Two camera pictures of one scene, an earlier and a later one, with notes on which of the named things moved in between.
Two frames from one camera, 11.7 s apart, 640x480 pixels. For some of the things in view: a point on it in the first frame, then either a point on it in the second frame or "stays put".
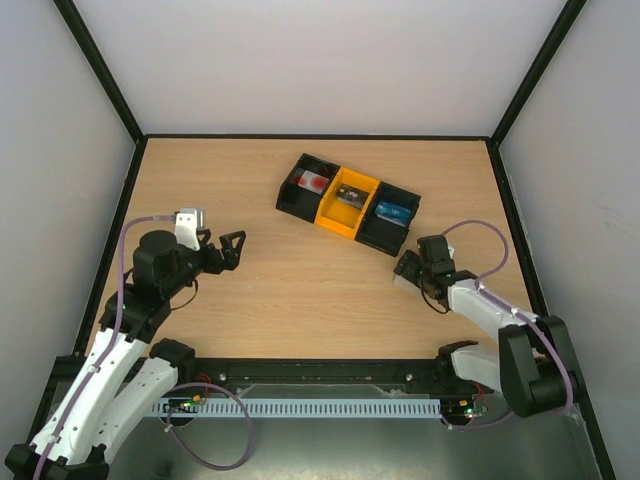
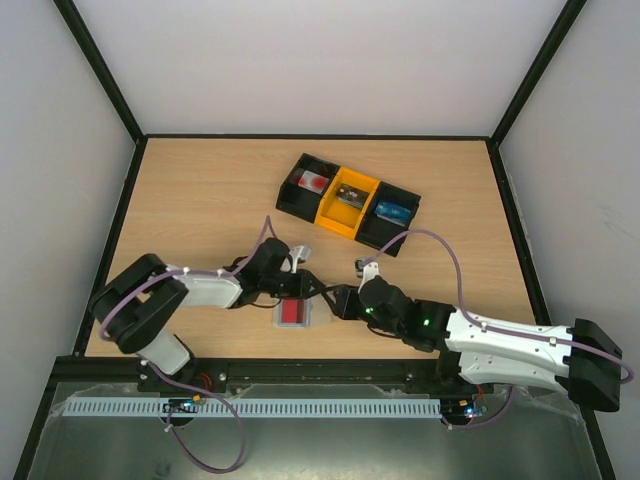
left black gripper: x=230 y=260 -> x=306 y=278
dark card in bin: x=352 y=196 stays put
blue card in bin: x=393 y=213 stays put
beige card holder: x=401 y=282 -> x=301 y=312
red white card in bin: x=313 y=182 stays put
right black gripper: x=413 y=270 -> x=343 y=302
